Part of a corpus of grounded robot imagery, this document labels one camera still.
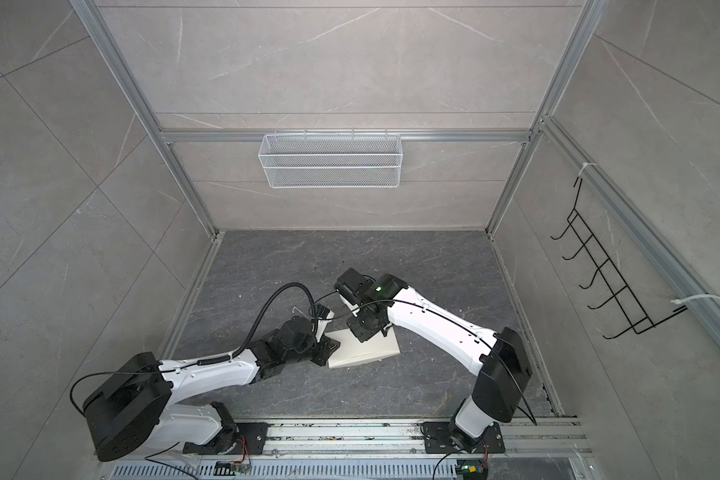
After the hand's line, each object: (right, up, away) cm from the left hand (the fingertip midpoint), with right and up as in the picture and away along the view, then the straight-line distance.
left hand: (340, 338), depth 84 cm
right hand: (+7, +5, -5) cm, 10 cm away
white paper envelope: (+3, -6, +6) cm, 9 cm away
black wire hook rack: (+62, +9, -25) cm, 68 cm away
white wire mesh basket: (-5, +56, +17) cm, 59 cm away
